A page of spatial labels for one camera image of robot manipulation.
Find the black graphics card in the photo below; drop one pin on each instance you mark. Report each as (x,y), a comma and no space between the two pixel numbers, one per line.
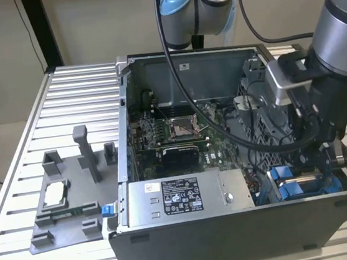
(180,159)

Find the dark grey PC case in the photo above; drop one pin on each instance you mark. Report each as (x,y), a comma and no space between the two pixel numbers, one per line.
(205,242)

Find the black upright post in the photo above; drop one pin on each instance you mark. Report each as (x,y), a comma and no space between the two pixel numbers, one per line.
(46,31)

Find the hard disk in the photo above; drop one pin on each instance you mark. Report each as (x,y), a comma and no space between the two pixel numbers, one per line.
(280,172)

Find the metal disk bay cage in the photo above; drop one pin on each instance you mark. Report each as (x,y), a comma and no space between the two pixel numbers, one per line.
(260,120)

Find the silver CPU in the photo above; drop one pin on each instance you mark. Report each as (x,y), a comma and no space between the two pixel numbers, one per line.
(55,193)

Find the green motherboard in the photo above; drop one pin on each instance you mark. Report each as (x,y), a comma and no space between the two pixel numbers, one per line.
(219,143)

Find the grey parts rack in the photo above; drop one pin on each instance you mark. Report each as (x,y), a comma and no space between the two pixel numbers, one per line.
(74,191)

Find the blue case latch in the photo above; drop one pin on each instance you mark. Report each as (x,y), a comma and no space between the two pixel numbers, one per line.
(106,211)

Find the green RAM stick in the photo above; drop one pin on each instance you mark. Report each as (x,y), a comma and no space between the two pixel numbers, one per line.
(73,211)

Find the black RAM slot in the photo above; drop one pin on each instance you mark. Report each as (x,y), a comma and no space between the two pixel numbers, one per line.
(181,141)
(174,108)

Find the thin locking lever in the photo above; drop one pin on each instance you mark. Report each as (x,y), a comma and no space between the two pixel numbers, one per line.
(161,111)

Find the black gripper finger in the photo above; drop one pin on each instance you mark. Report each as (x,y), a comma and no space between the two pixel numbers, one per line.
(305,162)
(335,158)

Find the silver power supply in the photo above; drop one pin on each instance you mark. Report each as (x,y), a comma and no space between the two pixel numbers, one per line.
(212,194)

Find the CPU socket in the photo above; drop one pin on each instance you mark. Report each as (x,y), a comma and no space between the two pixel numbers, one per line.
(181,129)

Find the blue disk carrier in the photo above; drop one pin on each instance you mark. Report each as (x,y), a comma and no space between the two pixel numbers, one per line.
(290,191)

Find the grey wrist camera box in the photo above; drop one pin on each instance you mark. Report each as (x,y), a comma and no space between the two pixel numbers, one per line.
(275,77)

